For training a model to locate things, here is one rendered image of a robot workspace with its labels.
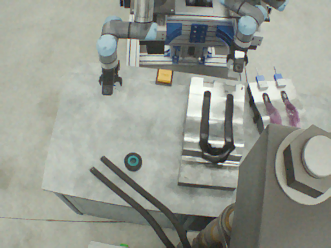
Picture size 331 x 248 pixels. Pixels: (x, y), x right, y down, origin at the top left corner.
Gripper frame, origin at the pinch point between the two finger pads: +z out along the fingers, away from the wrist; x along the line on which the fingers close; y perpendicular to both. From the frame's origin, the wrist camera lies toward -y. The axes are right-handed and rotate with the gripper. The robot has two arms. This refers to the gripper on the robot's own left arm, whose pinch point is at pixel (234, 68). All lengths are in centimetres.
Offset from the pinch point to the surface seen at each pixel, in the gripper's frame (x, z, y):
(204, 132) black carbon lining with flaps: 11.9, 3.8, -32.2
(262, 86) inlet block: -16.0, 6.9, -3.2
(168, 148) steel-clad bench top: 26.5, 15.0, -37.3
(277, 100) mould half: -24.5, 9.5, -8.5
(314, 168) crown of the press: 8, -111, -83
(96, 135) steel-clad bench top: 60, 15, -36
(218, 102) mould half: 6.4, 6.4, -15.8
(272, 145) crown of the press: 13, -106, -79
